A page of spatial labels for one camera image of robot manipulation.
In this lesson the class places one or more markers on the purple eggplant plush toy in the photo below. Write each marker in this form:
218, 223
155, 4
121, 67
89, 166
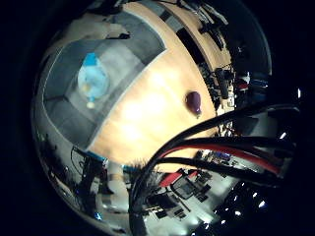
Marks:
193, 101

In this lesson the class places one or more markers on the white post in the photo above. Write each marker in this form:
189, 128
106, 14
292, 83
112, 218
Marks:
118, 187

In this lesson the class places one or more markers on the grey fabric container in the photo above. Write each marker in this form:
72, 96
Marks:
98, 78

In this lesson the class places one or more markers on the wooden desk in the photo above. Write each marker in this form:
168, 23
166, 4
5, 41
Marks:
205, 42

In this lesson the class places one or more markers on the blue metal bar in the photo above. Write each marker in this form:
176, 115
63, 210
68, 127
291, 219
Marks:
96, 156

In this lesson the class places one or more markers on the blue turtle plush toy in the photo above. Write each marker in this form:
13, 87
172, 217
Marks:
93, 80

